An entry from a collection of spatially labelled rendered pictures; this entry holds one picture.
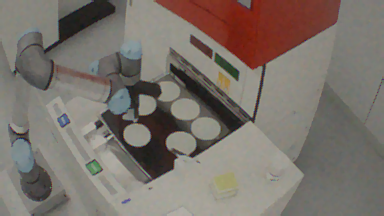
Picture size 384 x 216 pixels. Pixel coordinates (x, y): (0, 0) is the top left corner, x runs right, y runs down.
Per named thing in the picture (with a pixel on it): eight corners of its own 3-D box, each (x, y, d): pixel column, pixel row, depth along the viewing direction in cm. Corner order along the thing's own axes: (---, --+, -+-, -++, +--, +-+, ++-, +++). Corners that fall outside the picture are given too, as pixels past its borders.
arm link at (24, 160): (22, 185, 127) (12, 166, 117) (16, 159, 134) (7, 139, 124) (42, 179, 131) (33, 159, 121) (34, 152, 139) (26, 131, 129)
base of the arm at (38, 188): (30, 201, 132) (23, 190, 125) (19, 174, 140) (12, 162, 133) (53, 192, 139) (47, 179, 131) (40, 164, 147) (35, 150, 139)
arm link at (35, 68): (28, 63, 95) (141, 93, 131) (26, 42, 101) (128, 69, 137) (15, 93, 99) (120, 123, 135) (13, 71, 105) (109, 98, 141)
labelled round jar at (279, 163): (274, 165, 150) (281, 149, 143) (285, 176, 146) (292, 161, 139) (261, 176, 146) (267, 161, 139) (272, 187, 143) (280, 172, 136)
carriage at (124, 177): (93, 129, 169) (92, 124, 167) (148, 195, 151) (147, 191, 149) (80, 137, 165) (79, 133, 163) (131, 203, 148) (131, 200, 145)
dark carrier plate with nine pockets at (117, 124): (169, 74, 185) (169, 73, 184) (231, 131, 168) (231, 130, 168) (100, 115, 168) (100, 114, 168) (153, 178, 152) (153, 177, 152)
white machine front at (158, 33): (127, 33, 214) (133, -22, 184) (248, 142, 175) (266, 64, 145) (122, 36, 212) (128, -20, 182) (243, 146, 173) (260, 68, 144)
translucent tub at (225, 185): (230, 180, 145) (234, 169, 140) (236, 196, 140) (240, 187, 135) (208, 186, 143) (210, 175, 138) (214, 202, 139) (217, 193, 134)
